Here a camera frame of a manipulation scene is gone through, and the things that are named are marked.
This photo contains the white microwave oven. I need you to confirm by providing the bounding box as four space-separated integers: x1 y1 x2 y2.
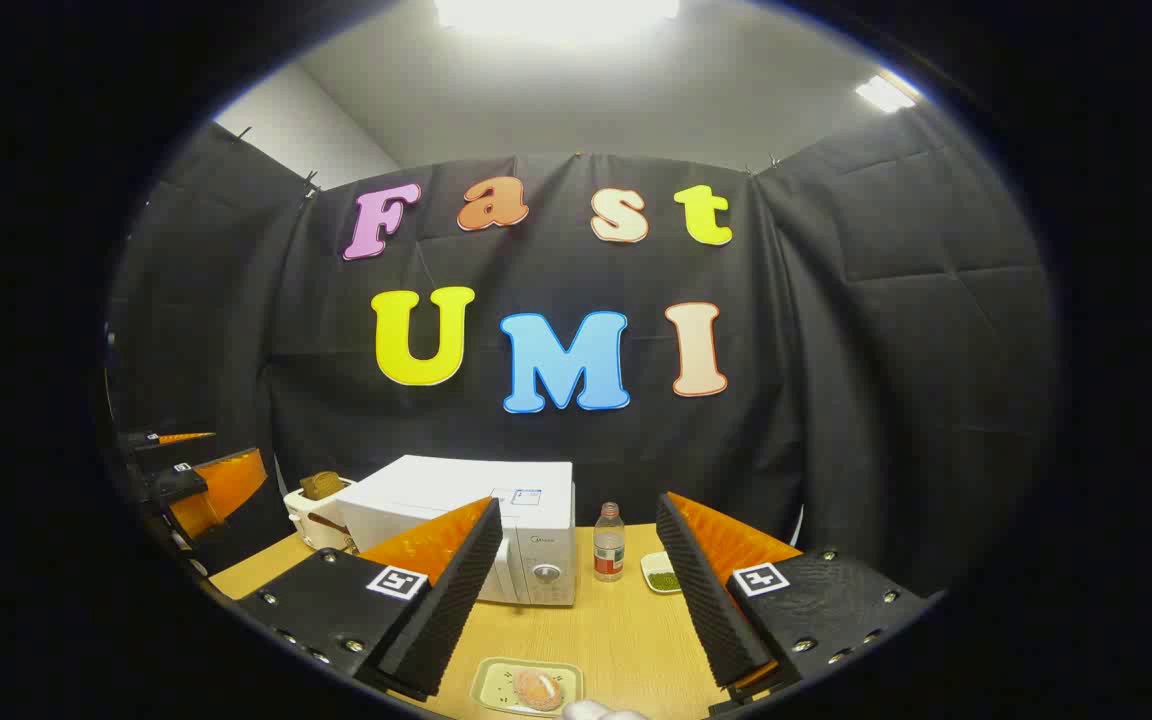
336 455 577 607

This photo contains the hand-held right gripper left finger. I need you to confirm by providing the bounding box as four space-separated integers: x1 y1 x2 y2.
236 497 504 703

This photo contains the white toaster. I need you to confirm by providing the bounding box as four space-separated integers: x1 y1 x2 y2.
283 475 357 553

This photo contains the clear bottle with red label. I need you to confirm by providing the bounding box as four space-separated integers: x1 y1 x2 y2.
593 502 627 583

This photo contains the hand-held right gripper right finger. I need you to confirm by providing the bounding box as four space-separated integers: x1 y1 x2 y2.
656 492 929 716

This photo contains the ceiling light panel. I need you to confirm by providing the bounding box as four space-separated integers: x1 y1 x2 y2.
434 0 682 41
856 72 922 113

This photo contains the white divided dish of beans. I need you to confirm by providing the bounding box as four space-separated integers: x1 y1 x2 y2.
640 550 685 595

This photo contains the pale green rectangular plate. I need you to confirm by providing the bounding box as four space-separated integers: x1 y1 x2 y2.
469 656 585 717

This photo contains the orange breaded food ball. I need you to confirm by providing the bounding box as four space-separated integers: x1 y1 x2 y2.
513 668 565 713

